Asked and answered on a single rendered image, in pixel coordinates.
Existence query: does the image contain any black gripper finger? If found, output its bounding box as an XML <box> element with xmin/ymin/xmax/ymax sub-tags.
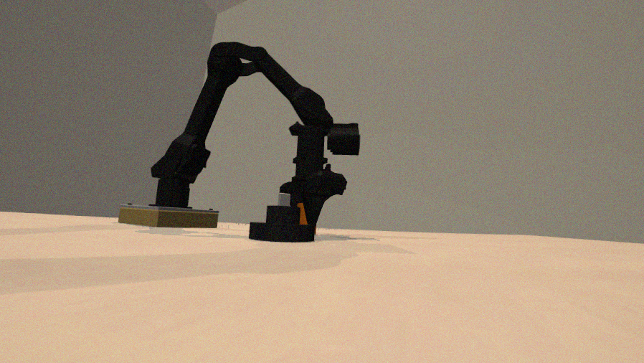
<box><xmin>300</xmin><ymin>190</ymin><xmax>334</xmax><ymax>227</ymax></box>
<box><xmin>290</xmin><ymin>194</ymin><xmax>303</xmax><ymax>207</ymax></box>

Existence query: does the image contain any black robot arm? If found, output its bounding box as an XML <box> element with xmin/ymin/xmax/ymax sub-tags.
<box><xmin>149</xmin><ymin>42</ymin><xmax>360</xmax><ymax>209</ymax></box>

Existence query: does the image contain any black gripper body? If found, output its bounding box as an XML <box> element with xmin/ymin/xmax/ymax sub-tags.
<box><xmin>279</xmin><ymin>149</ymin><xmax>346</xmax><ymax>195</ymax></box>

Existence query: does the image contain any black round stepped pedestal with silver shaft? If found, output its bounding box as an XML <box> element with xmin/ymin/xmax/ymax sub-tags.
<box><xmin>249</xmin><ymin>193</ymin><xmax>315</xmax><ymax>242</ymax></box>

